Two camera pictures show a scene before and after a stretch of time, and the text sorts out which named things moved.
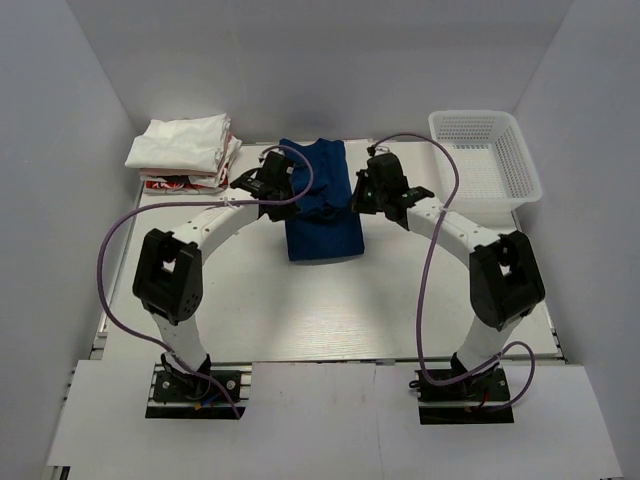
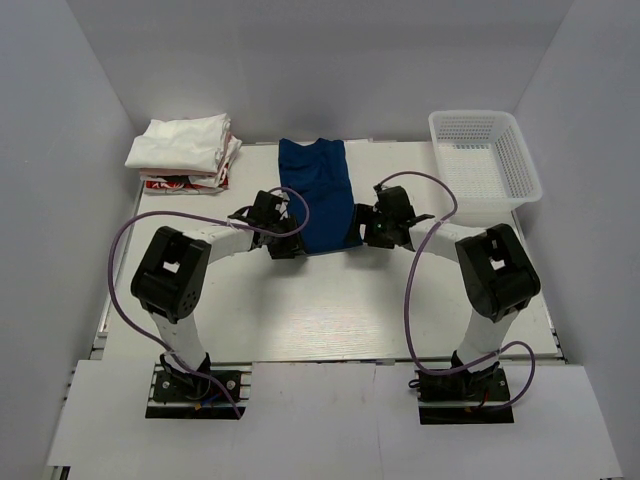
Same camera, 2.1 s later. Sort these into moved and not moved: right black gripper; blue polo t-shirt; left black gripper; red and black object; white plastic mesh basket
Moved: right black gripper; blue polo t-shirt; left black gripper
Not moved: white plastic mesh basket; red and black object
